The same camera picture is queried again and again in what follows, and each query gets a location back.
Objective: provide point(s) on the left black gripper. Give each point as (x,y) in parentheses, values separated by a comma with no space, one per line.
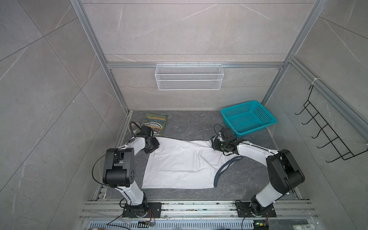
(156,145)

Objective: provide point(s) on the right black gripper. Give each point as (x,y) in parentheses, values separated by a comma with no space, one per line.
(215,146)

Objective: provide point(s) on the green tank top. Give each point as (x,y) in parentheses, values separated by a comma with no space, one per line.
(155,122)

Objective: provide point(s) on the teal plastic basket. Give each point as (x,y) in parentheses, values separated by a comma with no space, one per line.
(247,118)

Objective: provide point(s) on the white navy tank top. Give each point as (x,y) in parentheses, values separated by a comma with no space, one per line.
(179,164)

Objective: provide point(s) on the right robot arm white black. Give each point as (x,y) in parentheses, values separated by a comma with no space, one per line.
(283,170)

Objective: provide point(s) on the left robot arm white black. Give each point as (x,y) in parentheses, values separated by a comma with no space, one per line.
(119,170)

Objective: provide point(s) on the white bottle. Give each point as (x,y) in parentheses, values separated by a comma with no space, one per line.
(304,227)

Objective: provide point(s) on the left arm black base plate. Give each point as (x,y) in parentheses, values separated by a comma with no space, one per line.
(146,210)

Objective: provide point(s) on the white wire mesh shelf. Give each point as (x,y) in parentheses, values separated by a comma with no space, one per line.
(176,77)

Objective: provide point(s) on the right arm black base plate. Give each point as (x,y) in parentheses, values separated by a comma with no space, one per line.
(252,209)

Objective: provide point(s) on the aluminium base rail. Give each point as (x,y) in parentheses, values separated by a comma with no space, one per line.
(199,215)

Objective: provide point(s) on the black wire hook rack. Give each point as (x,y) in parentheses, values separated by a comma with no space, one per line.
(333,139)

